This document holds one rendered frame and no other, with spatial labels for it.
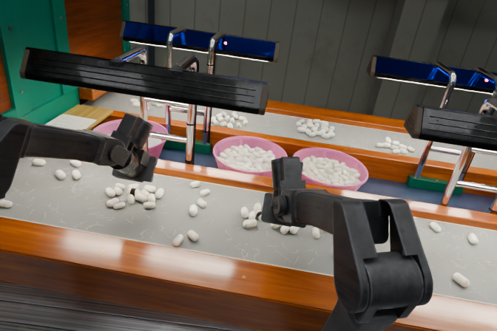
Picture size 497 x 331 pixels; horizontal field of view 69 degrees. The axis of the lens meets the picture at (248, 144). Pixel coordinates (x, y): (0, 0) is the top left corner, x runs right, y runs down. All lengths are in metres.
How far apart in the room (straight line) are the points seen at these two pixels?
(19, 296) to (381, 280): 0.76
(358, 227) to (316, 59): 2.74
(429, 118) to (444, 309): 0.42
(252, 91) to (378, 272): 0.56
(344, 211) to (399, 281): 0.09
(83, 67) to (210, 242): 0.53
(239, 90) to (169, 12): 2.32
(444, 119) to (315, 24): 2.23
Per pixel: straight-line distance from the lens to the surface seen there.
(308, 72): 3.15
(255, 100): 0.87
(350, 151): 1.44
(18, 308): 0.95
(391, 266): 0.45
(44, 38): 1.45
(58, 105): 1.53
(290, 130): 1.58
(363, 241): 0.44
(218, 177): 1.12
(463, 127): 0.97
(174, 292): 0.82
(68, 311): 0.91
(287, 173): 0.71
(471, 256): 1.16
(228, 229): 0.97
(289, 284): 0.83
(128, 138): 0.83
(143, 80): 0.93
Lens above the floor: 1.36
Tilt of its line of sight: 26 degrees down
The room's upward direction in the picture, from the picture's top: 7 degrees clockwise
